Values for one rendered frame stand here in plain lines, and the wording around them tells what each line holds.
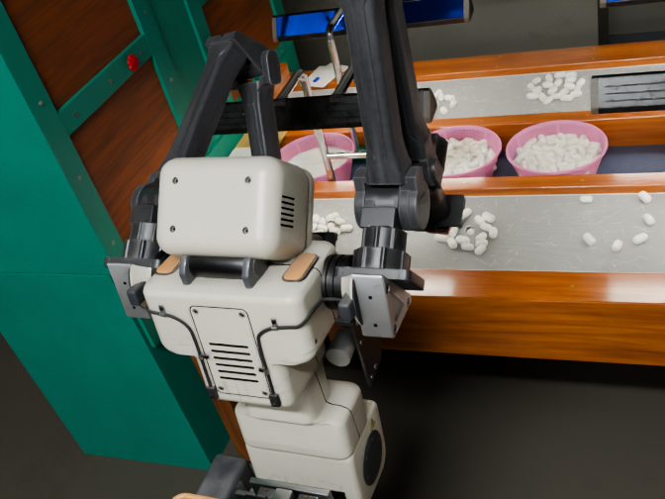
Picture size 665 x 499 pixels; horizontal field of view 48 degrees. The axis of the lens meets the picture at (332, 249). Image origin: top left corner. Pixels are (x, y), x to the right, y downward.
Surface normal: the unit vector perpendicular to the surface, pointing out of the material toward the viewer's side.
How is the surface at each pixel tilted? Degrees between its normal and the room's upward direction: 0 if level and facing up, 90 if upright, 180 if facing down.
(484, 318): 90
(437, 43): 90
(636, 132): 90
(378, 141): 81
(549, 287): 0
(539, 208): 0
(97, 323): 90
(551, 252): 0
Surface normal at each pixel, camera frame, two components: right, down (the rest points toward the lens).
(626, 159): -0.23, -0.77
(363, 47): -0.36, 0.50
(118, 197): 0.93, 0.01
